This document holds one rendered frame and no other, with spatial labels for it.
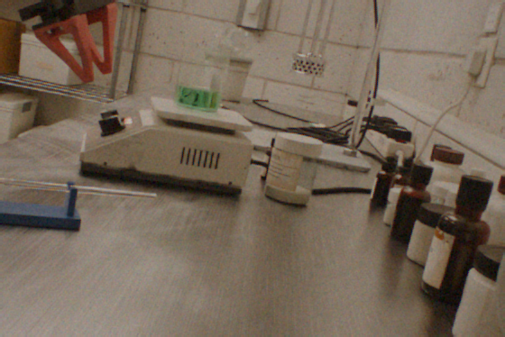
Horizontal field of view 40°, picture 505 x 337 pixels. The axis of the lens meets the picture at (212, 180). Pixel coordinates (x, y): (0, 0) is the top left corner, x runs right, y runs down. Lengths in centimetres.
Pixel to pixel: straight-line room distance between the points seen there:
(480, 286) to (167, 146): 41
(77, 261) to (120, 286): 5
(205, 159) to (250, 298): 32
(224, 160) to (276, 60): 251
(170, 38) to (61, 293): 291
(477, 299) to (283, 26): 283
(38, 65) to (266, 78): 106
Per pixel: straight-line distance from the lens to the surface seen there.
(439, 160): 90
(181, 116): 80
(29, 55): 319
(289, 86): 332
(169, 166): 81
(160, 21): 335
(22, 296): 47
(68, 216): 61
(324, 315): 53
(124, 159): 80
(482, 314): 54
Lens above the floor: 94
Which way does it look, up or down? 12 degrees down
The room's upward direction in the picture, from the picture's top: 11 degrees clockwise
